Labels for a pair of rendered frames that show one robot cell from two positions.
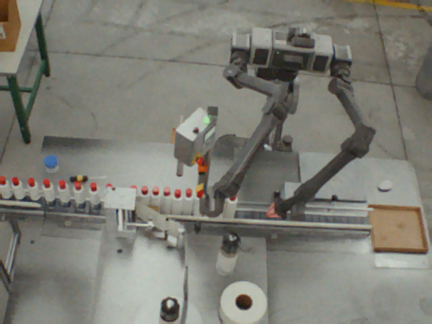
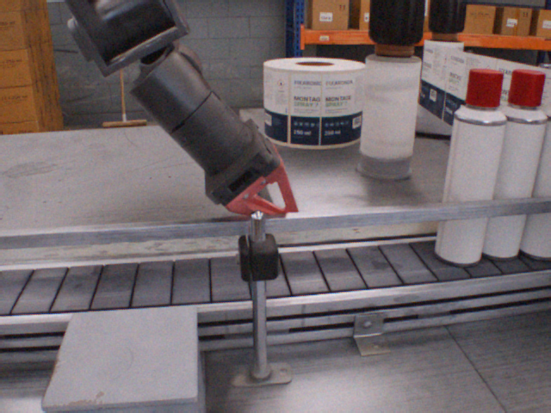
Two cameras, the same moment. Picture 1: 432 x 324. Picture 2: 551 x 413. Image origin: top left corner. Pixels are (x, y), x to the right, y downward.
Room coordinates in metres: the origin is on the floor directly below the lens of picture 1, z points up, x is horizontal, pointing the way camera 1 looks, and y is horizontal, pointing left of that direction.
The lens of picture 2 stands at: (1.95, -0.31, 1.14)
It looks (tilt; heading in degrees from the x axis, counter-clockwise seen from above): 24 degrees down; 179
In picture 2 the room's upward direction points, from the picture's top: straight up
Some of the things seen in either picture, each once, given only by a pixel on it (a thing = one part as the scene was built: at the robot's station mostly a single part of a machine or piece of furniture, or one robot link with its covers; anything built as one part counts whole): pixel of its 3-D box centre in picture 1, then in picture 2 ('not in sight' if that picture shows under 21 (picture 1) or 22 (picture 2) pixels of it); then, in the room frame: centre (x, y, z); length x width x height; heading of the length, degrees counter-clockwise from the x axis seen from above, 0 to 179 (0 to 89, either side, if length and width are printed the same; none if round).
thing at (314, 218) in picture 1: (209, 217); (522, 264); (1.49, -0.01, 0.86); 1.65 x 0.08 x 0.04; 97
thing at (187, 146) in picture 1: (195, 137); not in sight; (1.57, 0.11, 1.38); 0.17 x 0.10 x 0.19; 152
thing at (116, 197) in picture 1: (120, 198); not in sight; (1.35, 0.40, 1.14); 0.14 x 0.11 x 0.01; 97
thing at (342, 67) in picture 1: (341, 72); not in sight; (2.06, -0.52, 1.45); 0.09 x 0.08 x 0.12; 96
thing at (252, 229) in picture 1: (209, 218); (520, 268); (1.49, -0.01, 0.85); 1.65 x 0.11 x 0.05; 97
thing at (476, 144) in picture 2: (230, 205); (472, 169); (1.51, -0.10, 0.98); 0.05 x 0.05 x 0.20
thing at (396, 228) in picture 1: (397, 227); not in sight; (1.62, -0.99, 0.85); 0.30 x 0.26 x 0.04; 97
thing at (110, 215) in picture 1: (121, 212); not in sight; (1.35, 0.40, 1.01); 0.14 x 0.13 x 0.26; 97
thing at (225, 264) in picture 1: (228, 252); (392, 80); (1.23, -0.12, 1.03); 0.09 x 0.09 x 0.30
